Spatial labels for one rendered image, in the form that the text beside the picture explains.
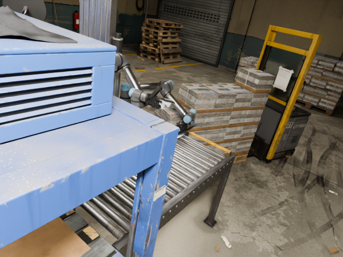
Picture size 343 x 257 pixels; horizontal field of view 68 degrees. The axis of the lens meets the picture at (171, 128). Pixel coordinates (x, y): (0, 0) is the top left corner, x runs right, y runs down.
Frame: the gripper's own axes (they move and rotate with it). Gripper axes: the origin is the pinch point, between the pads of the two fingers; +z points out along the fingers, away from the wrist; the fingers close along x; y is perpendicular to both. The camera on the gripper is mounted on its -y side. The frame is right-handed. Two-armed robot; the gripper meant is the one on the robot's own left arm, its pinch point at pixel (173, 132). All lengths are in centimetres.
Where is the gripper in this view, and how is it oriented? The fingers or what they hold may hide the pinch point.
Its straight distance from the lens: 248.3
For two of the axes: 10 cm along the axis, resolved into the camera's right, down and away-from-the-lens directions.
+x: 7.8, 3.9, -4.9
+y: 1.7, -8.8, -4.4
